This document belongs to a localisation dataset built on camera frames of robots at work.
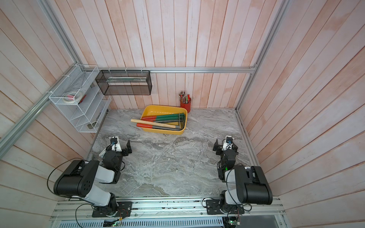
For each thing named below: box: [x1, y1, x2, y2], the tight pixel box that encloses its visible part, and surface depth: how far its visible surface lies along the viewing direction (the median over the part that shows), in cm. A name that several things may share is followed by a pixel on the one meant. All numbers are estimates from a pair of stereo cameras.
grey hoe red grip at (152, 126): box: [136, 123, 183, 131], surface depth 102 cm
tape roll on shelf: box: [62, 91, 82, 104], surface depth 75 cm
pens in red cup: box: [178, 90, 195, 105], surface depth 116 cm
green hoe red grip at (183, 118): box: [141, 116, 186, 123], surface depth 106 cm
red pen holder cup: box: [180, 100, 192, 114], surface depth 116 cm
